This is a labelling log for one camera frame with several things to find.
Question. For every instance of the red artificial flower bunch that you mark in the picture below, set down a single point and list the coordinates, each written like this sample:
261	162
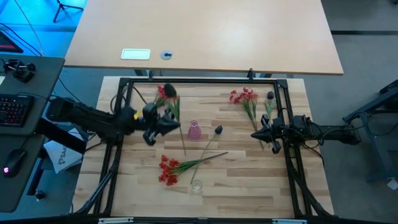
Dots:
161	91
244	95
169	169

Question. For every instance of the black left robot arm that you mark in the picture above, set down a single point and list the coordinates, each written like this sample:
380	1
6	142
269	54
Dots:
87	116

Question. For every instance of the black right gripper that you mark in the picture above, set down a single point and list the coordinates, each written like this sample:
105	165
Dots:
278	132

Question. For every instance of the black backlit keyboard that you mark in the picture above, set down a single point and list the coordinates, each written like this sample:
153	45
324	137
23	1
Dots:
15	110

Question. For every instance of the white printed paper bag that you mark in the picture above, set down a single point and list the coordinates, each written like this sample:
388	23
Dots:
62	155

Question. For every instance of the clear glass vase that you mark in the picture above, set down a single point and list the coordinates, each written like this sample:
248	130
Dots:
196	186

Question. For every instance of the white metal bracket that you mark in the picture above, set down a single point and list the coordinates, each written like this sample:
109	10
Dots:
115	220
289	221

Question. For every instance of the pink glass vase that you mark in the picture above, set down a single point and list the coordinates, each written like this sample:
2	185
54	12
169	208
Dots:
194	132

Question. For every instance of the black round knob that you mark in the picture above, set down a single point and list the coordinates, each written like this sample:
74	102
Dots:
39	194

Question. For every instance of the black desk base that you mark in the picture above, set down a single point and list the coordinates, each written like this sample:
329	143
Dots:
385	96

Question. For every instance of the black frame clamp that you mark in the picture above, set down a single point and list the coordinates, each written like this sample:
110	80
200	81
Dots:
250	74
150	75

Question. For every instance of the white paper sheet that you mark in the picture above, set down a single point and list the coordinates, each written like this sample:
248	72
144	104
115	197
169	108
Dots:
393	184

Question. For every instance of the black computer mouse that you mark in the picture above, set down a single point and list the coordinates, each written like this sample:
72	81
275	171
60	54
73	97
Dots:
14	161

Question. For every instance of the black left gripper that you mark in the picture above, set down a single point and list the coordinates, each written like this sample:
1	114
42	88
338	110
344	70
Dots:
152	121

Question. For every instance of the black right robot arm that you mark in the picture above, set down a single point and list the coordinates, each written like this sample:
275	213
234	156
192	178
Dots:
335	133

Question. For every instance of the black device with red trim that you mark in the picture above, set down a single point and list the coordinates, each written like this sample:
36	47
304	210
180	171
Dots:
7	45

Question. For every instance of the black aluminium table frame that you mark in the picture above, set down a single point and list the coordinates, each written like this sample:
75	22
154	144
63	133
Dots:
202	81

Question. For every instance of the dark grey side desk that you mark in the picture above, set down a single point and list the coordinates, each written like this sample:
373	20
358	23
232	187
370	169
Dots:
40	81

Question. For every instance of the black long-stem artificial flower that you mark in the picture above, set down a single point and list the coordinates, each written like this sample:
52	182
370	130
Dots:
218	129

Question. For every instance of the black short-stem artificial flower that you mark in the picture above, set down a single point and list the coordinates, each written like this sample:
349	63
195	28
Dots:
270	95

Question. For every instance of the light wooden desk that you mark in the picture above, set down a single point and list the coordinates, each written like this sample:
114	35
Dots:
217	31

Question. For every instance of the black tripod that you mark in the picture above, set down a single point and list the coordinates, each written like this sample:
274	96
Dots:
61	7

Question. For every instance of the white rectangular cover plate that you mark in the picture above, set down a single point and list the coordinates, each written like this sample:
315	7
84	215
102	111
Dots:
135	54

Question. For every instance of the held red flower stem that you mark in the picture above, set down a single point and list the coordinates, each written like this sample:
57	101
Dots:
170	90

